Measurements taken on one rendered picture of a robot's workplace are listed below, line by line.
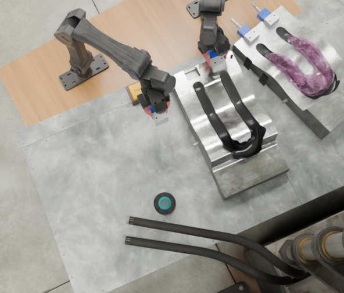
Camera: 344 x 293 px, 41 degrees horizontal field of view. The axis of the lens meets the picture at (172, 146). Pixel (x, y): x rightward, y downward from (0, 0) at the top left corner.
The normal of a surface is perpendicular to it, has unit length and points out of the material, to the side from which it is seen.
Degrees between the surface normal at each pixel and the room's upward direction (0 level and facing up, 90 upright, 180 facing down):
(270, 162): 0
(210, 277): 0
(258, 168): 0
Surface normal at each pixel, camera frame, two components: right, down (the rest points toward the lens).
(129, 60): 0.20, -0.13
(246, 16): -0.03, -0.25
